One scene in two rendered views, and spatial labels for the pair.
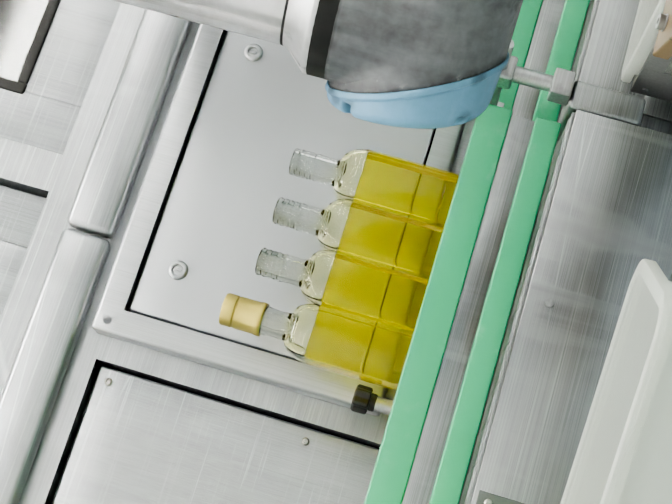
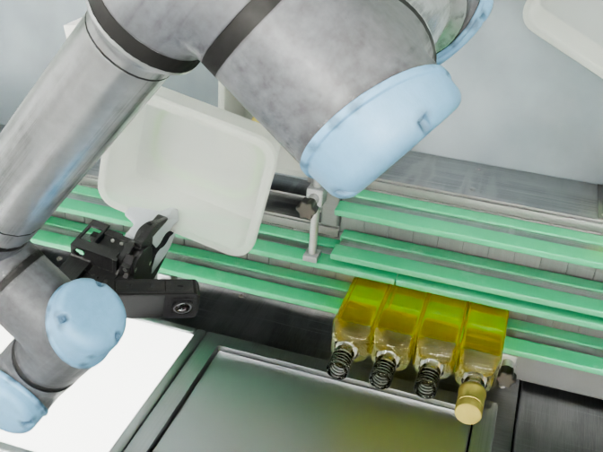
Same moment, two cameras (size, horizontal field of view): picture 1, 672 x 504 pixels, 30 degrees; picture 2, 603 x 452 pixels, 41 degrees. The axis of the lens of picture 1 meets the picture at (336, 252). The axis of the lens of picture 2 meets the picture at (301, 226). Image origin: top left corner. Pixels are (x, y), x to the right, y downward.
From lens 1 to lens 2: 1.19 m
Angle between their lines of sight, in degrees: 63
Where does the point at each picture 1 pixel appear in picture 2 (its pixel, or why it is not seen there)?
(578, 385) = (519, 186)
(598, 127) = not seen: hidden behind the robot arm
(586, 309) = (472, 179)
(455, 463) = (581, 235)
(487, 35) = not seen: outside the picture
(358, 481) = (544, 436)
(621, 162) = not seen: hidden behind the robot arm
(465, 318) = (485, 227)
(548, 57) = (271, 235)
